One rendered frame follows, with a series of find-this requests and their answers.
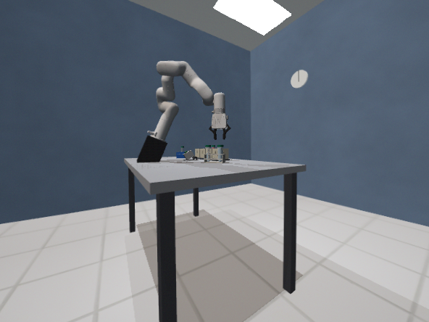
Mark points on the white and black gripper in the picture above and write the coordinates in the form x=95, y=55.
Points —
x=219, y=120

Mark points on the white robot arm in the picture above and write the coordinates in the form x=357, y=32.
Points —
x=181, y=68

